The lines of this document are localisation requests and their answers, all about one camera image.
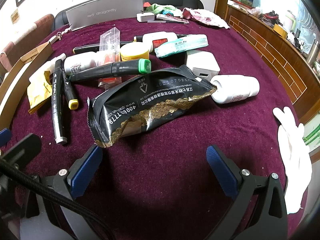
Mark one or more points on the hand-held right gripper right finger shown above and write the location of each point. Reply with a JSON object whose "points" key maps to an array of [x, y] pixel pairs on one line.
{"points": [[221, 172]]}

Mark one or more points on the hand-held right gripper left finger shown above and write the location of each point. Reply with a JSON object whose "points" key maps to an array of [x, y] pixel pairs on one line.
{"points": [[86, 172]]}

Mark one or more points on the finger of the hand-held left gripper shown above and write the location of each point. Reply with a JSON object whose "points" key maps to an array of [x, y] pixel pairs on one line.
{"points": [[23, 146], [4, 137]]}

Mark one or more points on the black marker grey cap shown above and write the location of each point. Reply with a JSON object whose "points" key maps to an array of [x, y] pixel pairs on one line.
{"points": [[58, 100]]}

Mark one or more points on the yellow paper packet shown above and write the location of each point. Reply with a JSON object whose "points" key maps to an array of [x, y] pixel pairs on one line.
{"points": [[38, 90]]}

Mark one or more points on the black marker yellow cap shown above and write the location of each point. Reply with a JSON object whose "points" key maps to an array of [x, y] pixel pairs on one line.
{"points": [[70, 95]]}

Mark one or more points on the white paper packet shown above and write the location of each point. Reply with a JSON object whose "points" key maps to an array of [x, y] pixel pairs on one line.
{"points": [[42, 68]]}

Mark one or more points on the large white bottle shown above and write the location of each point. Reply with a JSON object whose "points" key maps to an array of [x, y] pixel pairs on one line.
{"points": [[237, 88]]}

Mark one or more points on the black gold snack packet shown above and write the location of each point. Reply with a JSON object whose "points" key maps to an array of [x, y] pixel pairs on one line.
{"points": [[147, 105]]}

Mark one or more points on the small white bottle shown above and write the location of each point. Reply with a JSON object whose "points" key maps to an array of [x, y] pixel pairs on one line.
{"points": [[77, 63]]}

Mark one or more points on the black marker green cap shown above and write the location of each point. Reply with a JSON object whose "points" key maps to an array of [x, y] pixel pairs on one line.
{"points": [[107, 71]]}

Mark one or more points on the white charger adapter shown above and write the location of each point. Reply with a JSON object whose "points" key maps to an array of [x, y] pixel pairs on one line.
{"points": [[201, 63]]}

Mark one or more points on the long thin black marker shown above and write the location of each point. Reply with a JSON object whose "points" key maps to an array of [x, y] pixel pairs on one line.
{"points": [[85, 48]]}

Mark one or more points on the yellow jar white lid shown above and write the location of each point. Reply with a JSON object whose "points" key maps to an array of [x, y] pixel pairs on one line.
{"points": [[134, 52]]}

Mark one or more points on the clear pack red number candle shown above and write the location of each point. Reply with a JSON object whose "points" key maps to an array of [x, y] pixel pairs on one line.
{"points": [[109, 45]]}

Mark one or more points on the white glove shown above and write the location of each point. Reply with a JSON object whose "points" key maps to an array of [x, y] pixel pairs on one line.
{"points": [[296, 155]]}

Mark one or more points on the green striped object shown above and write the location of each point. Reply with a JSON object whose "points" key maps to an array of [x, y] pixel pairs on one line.
{"points": [[312, 137]]}

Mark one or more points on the brown upholstered chair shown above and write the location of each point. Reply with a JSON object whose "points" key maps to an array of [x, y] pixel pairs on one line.
{"points": [[27, 37]]}

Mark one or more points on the wooden brick-pattern counter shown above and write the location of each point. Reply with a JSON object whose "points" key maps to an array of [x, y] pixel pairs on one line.
{"points": [[270, 52]]}

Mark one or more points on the teal tissue packet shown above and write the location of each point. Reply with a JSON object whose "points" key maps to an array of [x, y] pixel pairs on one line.
{"points": [[180, 45]]}

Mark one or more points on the white bottle red label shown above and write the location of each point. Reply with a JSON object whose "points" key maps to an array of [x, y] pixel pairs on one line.
{"points": [[160, 40]]}

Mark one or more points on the metal cup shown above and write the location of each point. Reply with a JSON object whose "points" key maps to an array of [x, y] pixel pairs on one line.
{"points": [[313, 53]]}

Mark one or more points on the yellow tape roll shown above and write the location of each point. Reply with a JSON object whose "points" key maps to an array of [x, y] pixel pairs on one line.
{"points": [[280, 31]]}

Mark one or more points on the pink floral cloth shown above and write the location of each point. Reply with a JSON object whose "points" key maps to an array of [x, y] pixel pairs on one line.
{"points": [[207, 17]]}

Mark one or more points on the grey cardboard box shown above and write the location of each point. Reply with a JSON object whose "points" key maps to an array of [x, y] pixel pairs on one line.
{"points": [[105, 11]]}

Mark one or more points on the packaged pen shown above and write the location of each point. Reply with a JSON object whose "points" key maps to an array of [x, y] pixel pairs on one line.
{"points": [[172, 18]]}

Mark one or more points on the red round object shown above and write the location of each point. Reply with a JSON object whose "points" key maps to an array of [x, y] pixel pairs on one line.
{"points": [[271, 16]]}

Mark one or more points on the small white plug adapter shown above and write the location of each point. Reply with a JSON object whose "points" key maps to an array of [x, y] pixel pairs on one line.
{"points": [[145, 16]]}

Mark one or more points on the white green kettle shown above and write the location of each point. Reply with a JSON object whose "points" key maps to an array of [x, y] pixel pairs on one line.
{"points": [[290, 20]]}

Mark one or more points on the small blue object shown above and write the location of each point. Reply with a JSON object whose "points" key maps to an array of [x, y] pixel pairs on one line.
{"points": [[167, 12]]}

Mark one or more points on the green cloth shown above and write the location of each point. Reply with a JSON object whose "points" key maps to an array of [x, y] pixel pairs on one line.
{"points": [[157, 8]]}

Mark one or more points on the small red object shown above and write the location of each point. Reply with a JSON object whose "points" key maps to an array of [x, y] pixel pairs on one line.
{"points": [[146, 4]]}

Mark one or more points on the small wall plate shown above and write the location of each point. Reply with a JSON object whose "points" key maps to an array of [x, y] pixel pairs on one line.
{"points": [[15, 15]]}

